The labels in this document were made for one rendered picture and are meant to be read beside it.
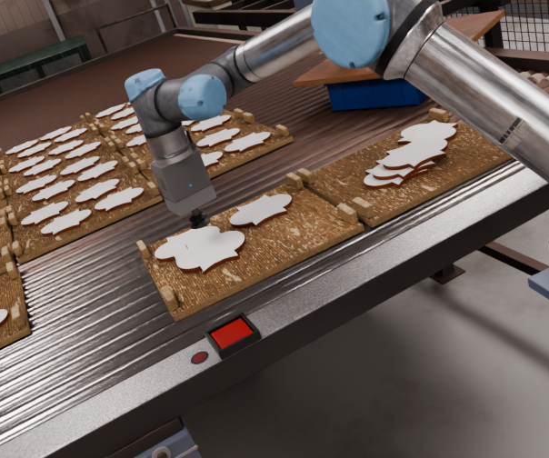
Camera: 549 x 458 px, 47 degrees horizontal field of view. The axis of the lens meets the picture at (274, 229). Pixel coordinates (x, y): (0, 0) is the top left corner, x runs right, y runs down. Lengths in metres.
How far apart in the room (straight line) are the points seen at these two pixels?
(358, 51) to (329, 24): 0.05
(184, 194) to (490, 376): 1.35
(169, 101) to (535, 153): 0.61
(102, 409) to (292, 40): 0.67
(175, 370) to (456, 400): 1.28
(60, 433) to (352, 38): 0.73
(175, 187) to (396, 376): 1.32
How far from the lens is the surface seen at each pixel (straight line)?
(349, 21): 0.83
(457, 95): 0.83
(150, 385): 1.07
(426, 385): 2.25
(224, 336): 1.08
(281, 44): 1.10
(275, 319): 1.09
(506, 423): 2.10
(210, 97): 1.10
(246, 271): 1.22
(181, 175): 1.22
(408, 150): 1.46
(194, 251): 1.33
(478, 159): 1.42
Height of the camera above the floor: 1.52
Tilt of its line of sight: 26 degrees down
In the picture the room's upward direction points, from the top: 19 degrees counter-clockwise
